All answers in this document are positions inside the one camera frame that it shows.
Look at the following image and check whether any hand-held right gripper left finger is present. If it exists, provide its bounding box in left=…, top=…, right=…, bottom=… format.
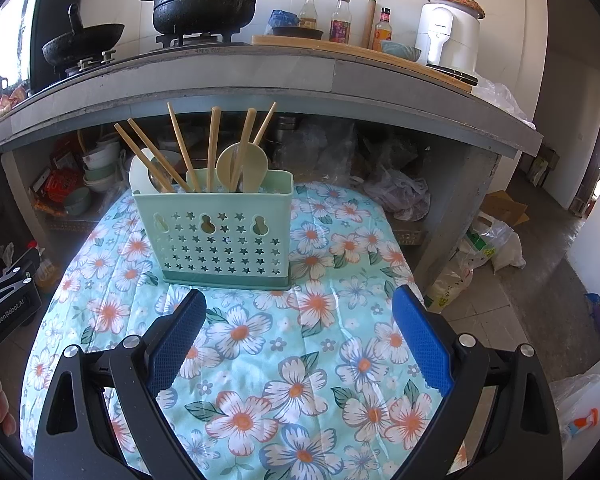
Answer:
left=32, top=289, right=208, bottom=480

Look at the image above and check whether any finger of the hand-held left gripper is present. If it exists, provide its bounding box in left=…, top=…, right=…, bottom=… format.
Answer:
left=0, top=247, right=42, bottom=287

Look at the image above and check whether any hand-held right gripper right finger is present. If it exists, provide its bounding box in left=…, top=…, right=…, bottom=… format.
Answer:
left=392, top=285, right=563, bottom=480

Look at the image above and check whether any green perforated utensil holder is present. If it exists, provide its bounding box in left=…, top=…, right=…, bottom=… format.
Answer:
left=131, top=169, right=295, bottom=291

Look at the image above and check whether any wooden chopstick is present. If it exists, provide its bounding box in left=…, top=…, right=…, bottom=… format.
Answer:
left=114, top=122, right=176, bottom=194
left=252, top=101, right=278, bottom=147
left=167, top=101, right=201, bottom=193
left=207, top=106, right=222, bottom=191
left=127, top=117, right=191, bottom=193

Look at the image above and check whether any beige plastic spoon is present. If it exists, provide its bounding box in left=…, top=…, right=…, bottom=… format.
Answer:
left=240, top=141, right=270, bottom=194
left=216, top=142, right=251, bottom=192

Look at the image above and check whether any white sack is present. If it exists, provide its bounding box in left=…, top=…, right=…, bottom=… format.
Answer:
left=424, top=212, right=527, bottom=314

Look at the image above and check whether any green bowl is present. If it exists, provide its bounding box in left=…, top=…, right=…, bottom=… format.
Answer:
left=62, top=187, right=92, bottom=216

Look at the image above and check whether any red packet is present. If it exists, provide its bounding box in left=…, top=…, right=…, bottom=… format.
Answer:
left=44, top=167, right=86, bottom=202

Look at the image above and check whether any floral printed cloth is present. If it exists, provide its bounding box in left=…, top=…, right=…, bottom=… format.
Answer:
left=20, top=180, right=473, bottom=480

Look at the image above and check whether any stack of white bowls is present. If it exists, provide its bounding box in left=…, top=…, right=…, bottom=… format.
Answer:
left=82, top=137, right=124, bottom=194

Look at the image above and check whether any grey plastic bag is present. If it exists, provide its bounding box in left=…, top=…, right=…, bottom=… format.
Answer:
left=364, top=165, right=432, bottom=222

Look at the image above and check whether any cardboard box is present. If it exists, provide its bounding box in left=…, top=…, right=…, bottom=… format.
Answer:
left=480, top=190, right=530, bottom=231

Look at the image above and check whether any metal spoon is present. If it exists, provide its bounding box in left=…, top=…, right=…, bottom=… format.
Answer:
left=149, top=157, right=175, bottom=192

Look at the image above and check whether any orange spray bottle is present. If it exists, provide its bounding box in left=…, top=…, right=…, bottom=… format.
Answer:
left=565, top=407, right=600, bottom=437

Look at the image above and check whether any black wok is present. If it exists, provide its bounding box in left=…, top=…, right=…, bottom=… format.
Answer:
left=42, top=4, right=126, bottom=68

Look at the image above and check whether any bright window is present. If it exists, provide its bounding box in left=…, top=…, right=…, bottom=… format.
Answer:
left=0, top=0, right=42, bottom=88

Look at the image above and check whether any black panel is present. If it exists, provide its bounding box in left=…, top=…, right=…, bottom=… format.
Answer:
left=29, top=0, right=84, bottom=93

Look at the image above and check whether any clear plastic bag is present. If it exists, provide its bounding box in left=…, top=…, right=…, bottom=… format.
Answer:
left=472, top=77, right=534, bottom=124

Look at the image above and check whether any gas stove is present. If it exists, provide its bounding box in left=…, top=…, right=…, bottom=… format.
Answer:
left=55, top=30, right=253, bottom=79

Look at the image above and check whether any grey concrete counter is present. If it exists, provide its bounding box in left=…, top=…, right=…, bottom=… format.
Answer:
left=0, top=42, right=544, bottom=286

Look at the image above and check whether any teal bowl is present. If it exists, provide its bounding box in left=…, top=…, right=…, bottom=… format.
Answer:
left=380, top=40, right=423, bottom=64

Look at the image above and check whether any wooden cutting board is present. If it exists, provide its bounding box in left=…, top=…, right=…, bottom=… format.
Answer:
left=251, top=34, right=481, bottom=92

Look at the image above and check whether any white air fryer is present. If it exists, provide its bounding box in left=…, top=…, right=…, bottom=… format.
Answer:
left=414, top=2, right=481, bottom=72

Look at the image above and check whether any red cap sauce bottle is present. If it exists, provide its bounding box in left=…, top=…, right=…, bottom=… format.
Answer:
left=373, top=7, right=394, bottom=52

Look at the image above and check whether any black cooking pot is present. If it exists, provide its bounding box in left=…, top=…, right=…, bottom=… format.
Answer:
left=137, top=0, right=280, bottom=36

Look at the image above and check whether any wooden rolling pin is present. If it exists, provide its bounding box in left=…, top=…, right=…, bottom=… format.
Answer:
left=362, top=0, right=377, bottom=50

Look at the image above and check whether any black pan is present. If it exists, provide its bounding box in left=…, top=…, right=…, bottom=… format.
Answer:
left=272, top=26, right=325, bottom=40

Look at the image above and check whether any blue bag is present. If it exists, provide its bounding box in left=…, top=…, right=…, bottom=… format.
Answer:
left=266, top=9, right=301, bottom=36

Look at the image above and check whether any woven trivet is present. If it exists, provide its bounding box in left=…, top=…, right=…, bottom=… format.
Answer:
left=426, top=0, right=486, bottom=19

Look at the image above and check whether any oil bottle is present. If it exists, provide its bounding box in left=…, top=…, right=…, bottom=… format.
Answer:
left=299, top=0, right=319, bottom=30

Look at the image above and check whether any wire basket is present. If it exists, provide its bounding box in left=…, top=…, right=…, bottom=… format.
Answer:
left=45, top=200, right=127, bottom=232

